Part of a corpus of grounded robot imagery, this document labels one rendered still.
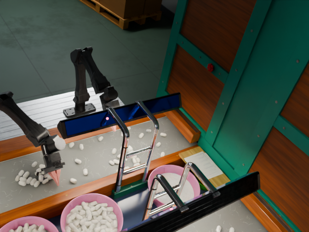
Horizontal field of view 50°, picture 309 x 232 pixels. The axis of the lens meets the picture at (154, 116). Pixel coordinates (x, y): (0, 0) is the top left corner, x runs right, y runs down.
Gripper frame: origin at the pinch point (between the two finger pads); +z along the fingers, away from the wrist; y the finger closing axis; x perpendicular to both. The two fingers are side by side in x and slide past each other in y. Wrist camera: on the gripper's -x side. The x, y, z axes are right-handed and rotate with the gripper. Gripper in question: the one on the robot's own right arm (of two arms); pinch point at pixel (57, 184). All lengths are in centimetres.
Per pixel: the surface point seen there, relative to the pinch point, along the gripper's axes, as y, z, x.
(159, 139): 64, -5, 7
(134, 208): 30.0, 22.6, -8.3
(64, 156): 9.1, -11.5, 12.1
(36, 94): 37, -77, 165
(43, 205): -9.5, 6.2, -6.2
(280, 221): 78, 44, -51
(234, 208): 73, 37, -29
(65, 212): -2.4, 12.1, -9.9
